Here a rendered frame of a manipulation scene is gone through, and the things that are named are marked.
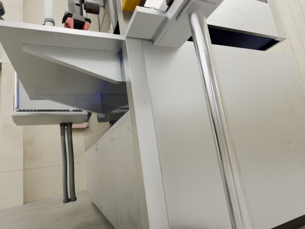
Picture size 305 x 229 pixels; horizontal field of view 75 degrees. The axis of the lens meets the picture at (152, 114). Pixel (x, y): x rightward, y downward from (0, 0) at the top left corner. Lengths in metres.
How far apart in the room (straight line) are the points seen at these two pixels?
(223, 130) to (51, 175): 3.82
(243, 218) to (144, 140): 0.34
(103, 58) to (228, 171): 0.60
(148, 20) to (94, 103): 0.71
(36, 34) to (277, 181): 1.08
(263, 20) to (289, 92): 0.43
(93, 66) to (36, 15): 4.51
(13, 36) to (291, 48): 4.07
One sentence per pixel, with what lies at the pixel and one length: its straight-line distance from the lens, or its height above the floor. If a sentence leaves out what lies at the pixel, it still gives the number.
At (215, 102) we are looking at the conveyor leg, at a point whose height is 0.54.
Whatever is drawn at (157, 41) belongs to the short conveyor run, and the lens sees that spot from 0.79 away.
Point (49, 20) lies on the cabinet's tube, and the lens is 2.11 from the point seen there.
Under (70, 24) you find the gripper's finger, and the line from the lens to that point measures 0.90.
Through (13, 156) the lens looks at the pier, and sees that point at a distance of 3.86.
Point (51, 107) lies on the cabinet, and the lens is 1.69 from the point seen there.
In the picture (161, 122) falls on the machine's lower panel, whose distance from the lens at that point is 0.69.
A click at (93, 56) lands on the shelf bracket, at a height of 0.83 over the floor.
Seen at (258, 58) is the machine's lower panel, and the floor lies 0.83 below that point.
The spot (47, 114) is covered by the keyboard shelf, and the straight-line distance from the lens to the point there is 1.44.
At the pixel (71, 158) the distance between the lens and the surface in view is 1.75.
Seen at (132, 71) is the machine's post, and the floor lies 0.72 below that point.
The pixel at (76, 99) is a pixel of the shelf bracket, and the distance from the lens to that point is 1.28.
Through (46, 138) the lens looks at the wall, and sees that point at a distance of 4.21.
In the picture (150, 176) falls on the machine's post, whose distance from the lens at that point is 0.66.
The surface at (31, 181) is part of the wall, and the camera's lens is 4.13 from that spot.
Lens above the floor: 0.42
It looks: 12 degrees up
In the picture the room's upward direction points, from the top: 8 degrees counter-clockwise
